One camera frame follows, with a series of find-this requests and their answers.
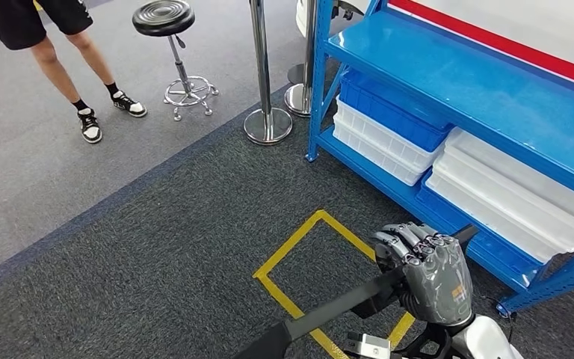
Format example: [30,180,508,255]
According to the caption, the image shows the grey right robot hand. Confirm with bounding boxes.
[370,221,475,328]

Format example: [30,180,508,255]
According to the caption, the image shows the black plastic plate frame part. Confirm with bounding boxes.
[229,224,480,359]

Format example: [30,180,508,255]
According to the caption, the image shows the large blue metal shelf rack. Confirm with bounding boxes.
[305,0,574,318]

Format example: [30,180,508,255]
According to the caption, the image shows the blue plastic bin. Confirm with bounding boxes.
[339,69,454,153]
[416,171,540,289]

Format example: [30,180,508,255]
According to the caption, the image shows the white plastic bin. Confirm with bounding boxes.
[335,96,446,172]
[435,148,574,249]
[333,121,429,187]
[444,127,574,234]
[425,171,574,265]

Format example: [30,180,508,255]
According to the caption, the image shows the yellow floor tape square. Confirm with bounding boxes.
[252,209,417,359]

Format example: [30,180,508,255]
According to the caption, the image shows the black round swivel stool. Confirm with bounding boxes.
[132,0,220,123]

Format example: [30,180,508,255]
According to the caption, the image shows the person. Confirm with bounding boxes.
[0,0,148,144]

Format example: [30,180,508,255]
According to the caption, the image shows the thin black wire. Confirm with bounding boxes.
[482,295,516,343]

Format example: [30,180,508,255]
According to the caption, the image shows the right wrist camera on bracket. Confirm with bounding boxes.
[344,324,454,359]

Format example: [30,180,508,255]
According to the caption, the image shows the chrome stanchion post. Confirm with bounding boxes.
[284,0,318,118]
[243,0,294,146]

